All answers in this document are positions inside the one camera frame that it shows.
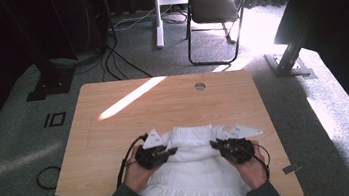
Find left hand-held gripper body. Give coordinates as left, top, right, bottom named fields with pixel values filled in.
left=131, top=126, right=172, bottom=172

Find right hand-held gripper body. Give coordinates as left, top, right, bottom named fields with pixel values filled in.
left=215, top=120, right=268, bottom=167

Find white pleated skirt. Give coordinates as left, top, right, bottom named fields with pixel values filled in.
left=116, top=118, right=254, bottom=196

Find person's left hand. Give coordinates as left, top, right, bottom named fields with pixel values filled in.
left=119, top=142, right=168, bottom=196

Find person's right hand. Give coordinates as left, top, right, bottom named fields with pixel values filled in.
left=227, top=139, right=272, bottom=194

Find black metal stand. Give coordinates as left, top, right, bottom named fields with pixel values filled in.
left=0, top=0, right=80, bottom=105
left=256, top=0, right=318, bottom=86

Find black folding chair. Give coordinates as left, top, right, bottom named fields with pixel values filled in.
left=181, top=0, right=263, bottom=70

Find dark equipment rack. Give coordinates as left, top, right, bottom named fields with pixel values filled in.
left=80, top=0, right=118, bottom=53

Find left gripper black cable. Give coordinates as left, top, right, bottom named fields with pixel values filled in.
left=110, top=132, right=156, bottom=189

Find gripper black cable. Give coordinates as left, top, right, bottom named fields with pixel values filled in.
left=242, top=141, right=274, bottom=184
left=110, top=132, right=156, bottom=189

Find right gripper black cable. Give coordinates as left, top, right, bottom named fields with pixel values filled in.
left=242, top=141, right=274, bottom=184

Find black floor cables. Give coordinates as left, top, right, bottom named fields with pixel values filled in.
left=96, top=30, right=154, bottom=85

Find black coiled floor cable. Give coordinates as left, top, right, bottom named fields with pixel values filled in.
left=34, top=164, right=65, bottom=192

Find white desk frame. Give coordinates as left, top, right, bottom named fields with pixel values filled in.
left=149, top=0, right=198, bottom=50

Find white floor cables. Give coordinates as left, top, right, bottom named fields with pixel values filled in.
left=111, top=6, right=159, bottom=33

